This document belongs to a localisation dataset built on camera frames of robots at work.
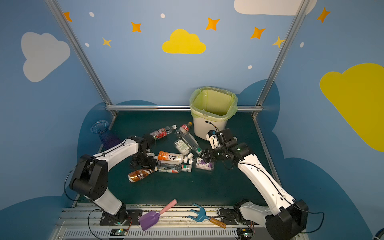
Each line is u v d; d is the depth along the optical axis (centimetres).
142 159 74
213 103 103
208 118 81
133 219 74
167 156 91
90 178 45
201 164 90
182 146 98
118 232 71
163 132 104
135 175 83
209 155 66
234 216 74
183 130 108
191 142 100
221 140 60
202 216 73
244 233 71
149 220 74
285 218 37
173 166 86
